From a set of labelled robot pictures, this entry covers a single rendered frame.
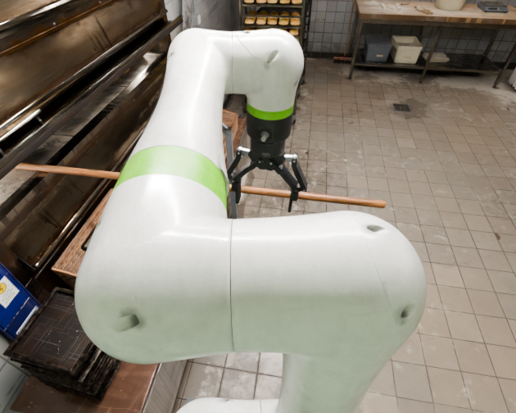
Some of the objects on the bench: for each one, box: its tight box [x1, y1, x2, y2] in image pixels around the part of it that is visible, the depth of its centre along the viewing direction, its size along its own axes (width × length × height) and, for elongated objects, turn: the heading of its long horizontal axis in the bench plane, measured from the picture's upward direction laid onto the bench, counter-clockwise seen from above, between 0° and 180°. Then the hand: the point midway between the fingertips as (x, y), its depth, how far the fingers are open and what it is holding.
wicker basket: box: [222, 109, 238, 160], centre depth 250 cm, size 49×56×28 cm
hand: (264, 201), depth 81 cm, fingers open, 13 cm apart
